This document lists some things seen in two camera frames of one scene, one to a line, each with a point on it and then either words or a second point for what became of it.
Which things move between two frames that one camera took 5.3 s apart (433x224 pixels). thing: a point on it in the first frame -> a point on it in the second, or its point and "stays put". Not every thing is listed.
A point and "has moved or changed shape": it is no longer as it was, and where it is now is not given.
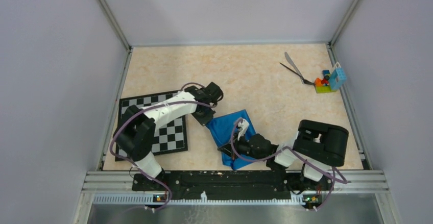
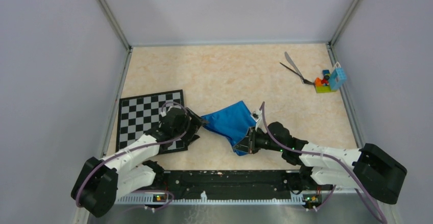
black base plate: x=229 y=184 stays put
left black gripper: x=205 y=119 -> x=195 y=123
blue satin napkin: x=221 y=128 has moved or changed shape
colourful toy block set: x=330 y=82 stays put
